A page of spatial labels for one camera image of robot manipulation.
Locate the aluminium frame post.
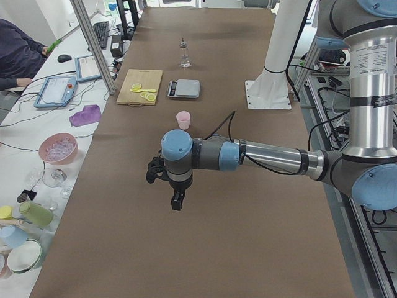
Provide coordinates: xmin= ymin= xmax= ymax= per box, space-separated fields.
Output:
xmin=70 ymin=0 xmax=116 ymax=95

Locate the seated person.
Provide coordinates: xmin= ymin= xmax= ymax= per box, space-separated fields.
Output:
xmin=1 ymin=19 xmax=48 ymax=91

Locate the blue cup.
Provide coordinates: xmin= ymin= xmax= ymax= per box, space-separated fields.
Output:
xmin=1 ymin=225 xmax=29 ymax=248

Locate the near teach pendant tablet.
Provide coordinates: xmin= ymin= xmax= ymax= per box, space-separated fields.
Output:
xmin=33 ymin=76 xmax=78 ymax=109

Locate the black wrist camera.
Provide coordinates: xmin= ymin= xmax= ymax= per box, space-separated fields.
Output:
xmin=146 ymin=157 xmax=169 ymax=184

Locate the purple cloth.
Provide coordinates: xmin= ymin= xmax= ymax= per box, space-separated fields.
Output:
xmin=69 ymin=104 xmax=102 ymax=127

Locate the lemon slice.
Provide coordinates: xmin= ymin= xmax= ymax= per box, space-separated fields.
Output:
xmin=140 ymin=91 xmax=157 ymax=102
xmin=131 ymin=83 xmax=142 ymax=89

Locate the black keyboard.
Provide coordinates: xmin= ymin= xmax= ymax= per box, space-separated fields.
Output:
xmin=92 ymin=21 xmax=109 ymax=50

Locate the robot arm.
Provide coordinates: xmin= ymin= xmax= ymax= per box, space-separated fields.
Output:
xmin=160 ymin=1 xmax=396 ymax=210

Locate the bamboo cutting board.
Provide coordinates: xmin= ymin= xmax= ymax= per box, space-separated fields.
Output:
xmin=116 ymin=69 xmax=163 ymax=106

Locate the far teach pendant tablet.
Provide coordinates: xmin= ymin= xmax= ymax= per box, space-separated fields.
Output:
xmin=74 ymin=55 xmax=102 ymax=83

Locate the pink plastic cup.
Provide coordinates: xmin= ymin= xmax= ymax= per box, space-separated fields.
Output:
xmin=176 ymin=111 xmax=191 ymax=130

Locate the teach pendant tablet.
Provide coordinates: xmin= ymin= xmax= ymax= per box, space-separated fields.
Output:
xmin=33 ymin=76 xmax=78 ymax=109
xmin=74 ymin=55 xmax=102 ymax=83

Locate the metal pourer cap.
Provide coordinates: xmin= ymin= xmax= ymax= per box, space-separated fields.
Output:
xmin=179 ymin=37 xmax=188 ymax=50

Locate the yellow cup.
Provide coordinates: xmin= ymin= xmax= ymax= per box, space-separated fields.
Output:
xmin=0 ymin=205 xmax=13 ymax=220

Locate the glass sauce bottle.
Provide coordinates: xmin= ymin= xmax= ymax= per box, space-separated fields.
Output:
xmin=179 ymin=54 xmax=192 ymax=68

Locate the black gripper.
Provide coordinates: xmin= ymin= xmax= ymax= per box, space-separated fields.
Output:
xmin=167 ymin=169 xmax=193 ymax=211

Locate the green handled tool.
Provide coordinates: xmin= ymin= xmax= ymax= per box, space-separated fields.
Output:
xmin=47 ymin=25 xmax=80 ymax=55

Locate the white green bowl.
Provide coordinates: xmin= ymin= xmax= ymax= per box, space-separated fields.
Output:
xmin=7 ymin=239 xmax=44 ymax=274

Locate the lemon slice near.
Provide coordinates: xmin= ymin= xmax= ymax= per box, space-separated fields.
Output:
xmin=140 ymin=91 xmax=157 ymax=102

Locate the yellow plastic knife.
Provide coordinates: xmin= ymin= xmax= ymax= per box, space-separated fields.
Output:
xmin=130 ymin=89 xmax=157 ymax=93

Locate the pink bowl with ice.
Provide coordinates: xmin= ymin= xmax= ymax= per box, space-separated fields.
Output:
xmin=38 ymin=133 xmax=78 ymax=165

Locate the wine glass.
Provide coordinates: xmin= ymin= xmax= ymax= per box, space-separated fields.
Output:
xmin=41 ymin=168 xmax=67 ymax=188

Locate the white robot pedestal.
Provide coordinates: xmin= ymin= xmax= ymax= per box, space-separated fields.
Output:
xmin=245 ymin=0 xmax=311 ymax=110

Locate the grey kitchen scale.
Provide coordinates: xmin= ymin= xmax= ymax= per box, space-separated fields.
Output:
xmin=167 ymin=79 xmax=200 ymax=99

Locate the lemon slice far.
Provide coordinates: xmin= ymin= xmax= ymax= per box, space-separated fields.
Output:
xmin=131 ymin=83 xmax=142 ymax=89

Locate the black computer mouse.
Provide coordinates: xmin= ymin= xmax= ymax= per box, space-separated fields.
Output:
xmin=57 ymin=54 xmax=72 ymax=63

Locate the green cup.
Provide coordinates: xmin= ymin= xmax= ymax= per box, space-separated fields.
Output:
xmin=19 ymin=201 xmax=54 ymax=228

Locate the black power adapter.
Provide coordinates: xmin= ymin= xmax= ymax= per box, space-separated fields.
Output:
xmin=110 ymin=35 xmax=123 ymax=58

